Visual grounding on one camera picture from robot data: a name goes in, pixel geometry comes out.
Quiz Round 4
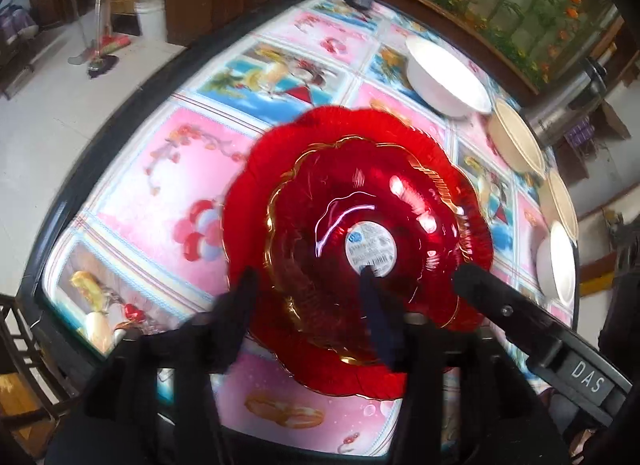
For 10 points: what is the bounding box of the printed pink blue tablecloth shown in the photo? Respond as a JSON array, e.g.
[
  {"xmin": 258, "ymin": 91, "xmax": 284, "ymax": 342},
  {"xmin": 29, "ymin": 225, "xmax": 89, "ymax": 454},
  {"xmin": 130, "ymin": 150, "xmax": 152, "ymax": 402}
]
[{"xmin": 42, "ymin": 0, "xmax": 576, "ymax": 458}]

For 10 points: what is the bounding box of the large white bowl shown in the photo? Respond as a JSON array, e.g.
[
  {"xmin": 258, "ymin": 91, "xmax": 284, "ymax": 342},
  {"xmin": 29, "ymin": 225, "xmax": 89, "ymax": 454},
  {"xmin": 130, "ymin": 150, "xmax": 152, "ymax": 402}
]
[{"xmin": 404, "ymin": 34, "xmax": 493, "ymax": 118}]

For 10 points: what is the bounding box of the red gold-rimmed plate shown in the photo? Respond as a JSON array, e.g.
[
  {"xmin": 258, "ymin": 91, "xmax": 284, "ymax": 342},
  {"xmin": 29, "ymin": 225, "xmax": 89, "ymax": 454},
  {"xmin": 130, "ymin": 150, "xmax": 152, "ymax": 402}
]
[{"xmin": 265, "ymin": 135, "xmax": 473, "ymax": 366}]

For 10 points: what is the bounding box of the white plastic bucket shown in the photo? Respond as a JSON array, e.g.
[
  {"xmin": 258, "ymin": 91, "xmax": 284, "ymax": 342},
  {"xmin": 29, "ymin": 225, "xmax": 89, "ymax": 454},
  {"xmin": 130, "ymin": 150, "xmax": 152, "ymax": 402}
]
[{"xmin": 135, "ymin": 0, "xmax": 168, "ymax": 43}]

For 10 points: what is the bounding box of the stainless steel thermos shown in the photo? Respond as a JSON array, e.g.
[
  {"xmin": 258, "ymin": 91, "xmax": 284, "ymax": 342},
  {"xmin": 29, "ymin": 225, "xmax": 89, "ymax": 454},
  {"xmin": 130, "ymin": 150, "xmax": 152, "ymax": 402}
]
[{"xmin": 522, "ymin": 58, "xmax": 608, "ymax": 148}]

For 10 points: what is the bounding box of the black-rimmed table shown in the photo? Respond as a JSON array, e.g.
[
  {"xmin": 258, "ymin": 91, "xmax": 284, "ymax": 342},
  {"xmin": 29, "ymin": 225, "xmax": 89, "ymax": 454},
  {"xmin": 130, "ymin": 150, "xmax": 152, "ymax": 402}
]
[{"xmin": 20, "ymin": 0, "xmax": 583, "ymax": 465}]

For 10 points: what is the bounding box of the colourful broom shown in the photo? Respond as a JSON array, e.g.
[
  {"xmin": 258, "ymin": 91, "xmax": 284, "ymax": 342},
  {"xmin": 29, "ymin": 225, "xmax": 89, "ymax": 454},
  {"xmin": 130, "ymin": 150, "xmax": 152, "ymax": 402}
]
[{"xmin": 87, "ymin": 0, "xmax": 132, "ymax": 80}]

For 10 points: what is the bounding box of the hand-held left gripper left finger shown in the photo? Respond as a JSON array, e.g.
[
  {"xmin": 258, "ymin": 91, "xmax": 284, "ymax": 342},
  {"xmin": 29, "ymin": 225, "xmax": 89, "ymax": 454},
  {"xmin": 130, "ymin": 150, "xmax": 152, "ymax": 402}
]
[{"xmin": 100, "ymin": 267, "xmax": 261, "ymax": 465}]

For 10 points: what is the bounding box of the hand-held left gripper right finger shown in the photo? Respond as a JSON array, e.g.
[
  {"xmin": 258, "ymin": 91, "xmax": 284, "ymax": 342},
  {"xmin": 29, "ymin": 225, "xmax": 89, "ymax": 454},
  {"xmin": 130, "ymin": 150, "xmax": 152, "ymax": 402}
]
[{"xmin": 360, "ymin": 269, "xmax": 551, "ymax": 465}]

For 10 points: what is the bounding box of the cream ribbed bowl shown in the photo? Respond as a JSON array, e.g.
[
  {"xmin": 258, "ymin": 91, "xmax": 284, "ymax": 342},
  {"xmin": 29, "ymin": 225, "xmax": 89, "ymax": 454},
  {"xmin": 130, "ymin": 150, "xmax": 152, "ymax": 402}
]
[
  {"xmin": 487, "ymin": 98, "xmax": 547, "ymax": 176},
  {"xmin": 540, "ymin": 170, "xmax": 580, "ymax": 241}
]

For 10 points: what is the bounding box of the small white bowl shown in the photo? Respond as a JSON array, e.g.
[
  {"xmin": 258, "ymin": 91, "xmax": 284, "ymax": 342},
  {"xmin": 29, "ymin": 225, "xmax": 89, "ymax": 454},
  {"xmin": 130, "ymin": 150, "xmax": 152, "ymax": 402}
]
[{"xmin": 536, "ymin": 222, "xmax": 577, "ymax": 307}]

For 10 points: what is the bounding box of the large red ruffled plate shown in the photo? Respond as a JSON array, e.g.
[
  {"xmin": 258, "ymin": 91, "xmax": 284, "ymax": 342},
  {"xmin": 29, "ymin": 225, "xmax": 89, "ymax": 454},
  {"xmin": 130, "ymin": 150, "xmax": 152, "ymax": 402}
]
[{"xmin": 221, "ymin": 104, "xmax": 496, "ymax": 401}]

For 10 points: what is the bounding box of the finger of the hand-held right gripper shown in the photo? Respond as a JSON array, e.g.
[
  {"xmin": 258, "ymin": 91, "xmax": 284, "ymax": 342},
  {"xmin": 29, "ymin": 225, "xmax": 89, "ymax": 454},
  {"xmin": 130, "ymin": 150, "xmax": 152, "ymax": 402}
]
[{"xmin": 452, "ymin": 263, "xmax": 572, "ymax": 367}]

